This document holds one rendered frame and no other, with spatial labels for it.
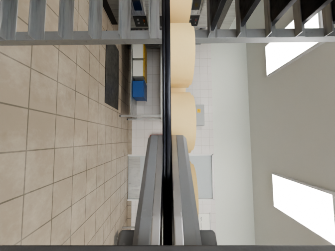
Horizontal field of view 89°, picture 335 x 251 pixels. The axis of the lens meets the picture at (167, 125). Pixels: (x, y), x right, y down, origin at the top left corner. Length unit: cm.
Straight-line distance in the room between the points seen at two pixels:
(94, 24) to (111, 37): 7
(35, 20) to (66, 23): 10
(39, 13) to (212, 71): 419
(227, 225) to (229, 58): 408
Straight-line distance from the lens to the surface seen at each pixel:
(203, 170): 438
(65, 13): 72
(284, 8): 63
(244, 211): 488
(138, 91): 376
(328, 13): 78
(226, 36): 63
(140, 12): 326
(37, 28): 74
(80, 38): 66
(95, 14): 68
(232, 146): 449
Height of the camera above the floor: 100
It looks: level
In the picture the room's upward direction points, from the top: 90 degrees clockwise
